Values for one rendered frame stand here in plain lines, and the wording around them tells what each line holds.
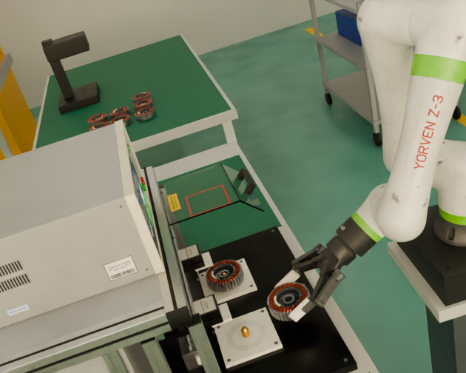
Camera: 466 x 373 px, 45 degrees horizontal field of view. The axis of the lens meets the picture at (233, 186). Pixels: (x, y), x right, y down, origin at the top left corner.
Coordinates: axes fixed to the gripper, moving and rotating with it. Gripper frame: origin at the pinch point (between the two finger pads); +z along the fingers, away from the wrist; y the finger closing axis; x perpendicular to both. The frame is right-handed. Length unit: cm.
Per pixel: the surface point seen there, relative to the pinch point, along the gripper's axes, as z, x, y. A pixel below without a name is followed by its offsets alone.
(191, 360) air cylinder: 27.0, 10.5, -3.9
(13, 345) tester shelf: 37, 53, -15
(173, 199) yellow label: 6.3, 29.4, 30.2
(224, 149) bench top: -1, -11, 117
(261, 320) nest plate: 10.3, -1.1, 3.0
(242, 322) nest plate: 14.6, 1.4, 4.8
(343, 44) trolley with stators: -90, -87, 257
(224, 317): 13.2, 11.9, -2.3
